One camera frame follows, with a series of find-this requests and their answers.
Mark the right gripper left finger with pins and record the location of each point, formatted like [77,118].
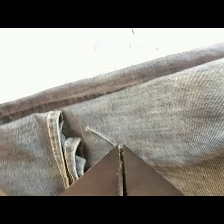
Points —
[100,176]

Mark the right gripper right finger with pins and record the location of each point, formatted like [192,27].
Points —
[143,176]

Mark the dark jeans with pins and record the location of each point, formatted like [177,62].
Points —
[160,116]

